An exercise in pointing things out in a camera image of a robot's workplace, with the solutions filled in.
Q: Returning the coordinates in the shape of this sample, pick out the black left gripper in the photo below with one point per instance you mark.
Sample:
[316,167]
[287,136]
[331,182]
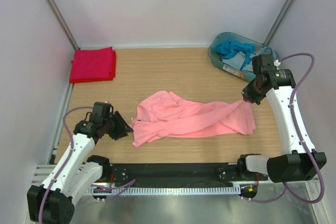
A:
[123,128]

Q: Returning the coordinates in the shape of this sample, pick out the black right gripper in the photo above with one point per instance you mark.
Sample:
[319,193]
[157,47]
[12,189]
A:
[248,94]

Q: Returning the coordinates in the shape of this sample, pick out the pink t shirt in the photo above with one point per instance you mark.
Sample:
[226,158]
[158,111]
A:
[165,114]

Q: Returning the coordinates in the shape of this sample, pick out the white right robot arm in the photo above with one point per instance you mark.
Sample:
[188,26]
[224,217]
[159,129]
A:
[299,158]

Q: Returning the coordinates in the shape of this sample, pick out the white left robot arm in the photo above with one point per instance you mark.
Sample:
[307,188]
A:
[55,199]

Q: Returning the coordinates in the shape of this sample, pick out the grey blue t shirt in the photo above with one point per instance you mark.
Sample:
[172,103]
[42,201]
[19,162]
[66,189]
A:
[238,60]

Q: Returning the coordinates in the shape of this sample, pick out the teal plastic bin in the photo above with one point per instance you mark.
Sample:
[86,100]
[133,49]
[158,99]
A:
[216,60]

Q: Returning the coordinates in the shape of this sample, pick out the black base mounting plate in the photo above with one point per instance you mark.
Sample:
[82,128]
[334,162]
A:
[183,175]

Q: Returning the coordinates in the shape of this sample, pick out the folded red t shirt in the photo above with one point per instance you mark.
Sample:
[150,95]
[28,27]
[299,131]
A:
[114,64]

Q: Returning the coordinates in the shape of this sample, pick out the folded magenta t shirt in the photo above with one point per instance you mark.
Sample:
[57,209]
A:
[90,64]

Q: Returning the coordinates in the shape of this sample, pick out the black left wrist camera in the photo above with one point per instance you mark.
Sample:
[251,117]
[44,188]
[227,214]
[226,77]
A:
[100,112]

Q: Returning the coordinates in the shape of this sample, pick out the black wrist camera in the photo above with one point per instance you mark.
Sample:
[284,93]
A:
[100,112]
[263,62]

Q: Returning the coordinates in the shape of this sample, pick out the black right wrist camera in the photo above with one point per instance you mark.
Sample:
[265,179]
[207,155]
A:
[263,62]

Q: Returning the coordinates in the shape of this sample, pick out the aluminium frame rail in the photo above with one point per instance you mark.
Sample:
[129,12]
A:
[43,171]

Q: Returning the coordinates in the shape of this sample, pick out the white slotted cable duct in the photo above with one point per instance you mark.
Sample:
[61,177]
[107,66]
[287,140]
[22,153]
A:
[134,191]

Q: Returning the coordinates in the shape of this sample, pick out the right rear aluminium post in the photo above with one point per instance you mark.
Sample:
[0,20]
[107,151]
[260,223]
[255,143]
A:
[278,21]

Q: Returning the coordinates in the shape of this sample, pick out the aluminium post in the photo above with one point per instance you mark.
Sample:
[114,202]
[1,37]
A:
[278,21]
[61,21]

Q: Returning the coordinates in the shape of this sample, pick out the left rear aluminium post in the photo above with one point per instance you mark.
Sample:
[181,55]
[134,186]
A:
[61,21]

